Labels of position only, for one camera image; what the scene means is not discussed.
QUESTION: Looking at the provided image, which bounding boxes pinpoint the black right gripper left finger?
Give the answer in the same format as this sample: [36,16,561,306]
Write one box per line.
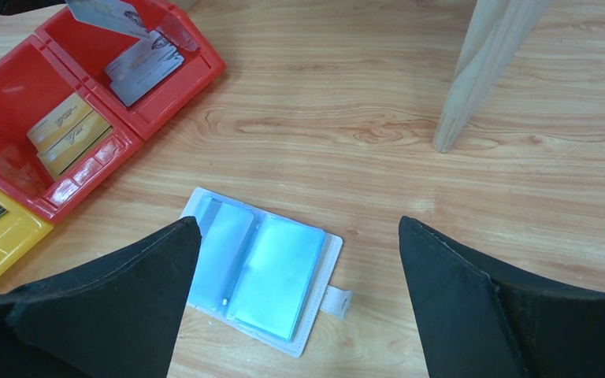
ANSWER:
[0,217,202,377]

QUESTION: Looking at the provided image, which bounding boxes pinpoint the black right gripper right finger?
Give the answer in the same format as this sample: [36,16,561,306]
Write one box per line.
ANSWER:
[399,217,605,377]

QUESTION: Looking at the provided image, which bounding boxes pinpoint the silver VIP card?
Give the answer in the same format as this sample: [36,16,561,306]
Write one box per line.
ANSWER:
[66,0,149,39]

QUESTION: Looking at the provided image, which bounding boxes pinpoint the red plastic bin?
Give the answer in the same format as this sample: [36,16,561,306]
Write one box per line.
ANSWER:
[0,36,143,223]
[35,1,226,139]

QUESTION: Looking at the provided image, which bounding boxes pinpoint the gold sachets in bin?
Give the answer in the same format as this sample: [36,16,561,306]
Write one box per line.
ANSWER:
[27,94,112,177]

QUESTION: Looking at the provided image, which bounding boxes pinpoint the white paper in bin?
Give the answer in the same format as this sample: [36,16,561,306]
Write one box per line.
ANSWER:
[105,31,184,106]

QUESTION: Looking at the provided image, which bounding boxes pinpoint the wooden shelf unit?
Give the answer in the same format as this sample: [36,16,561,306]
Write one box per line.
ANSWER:
[432,0,550,153]

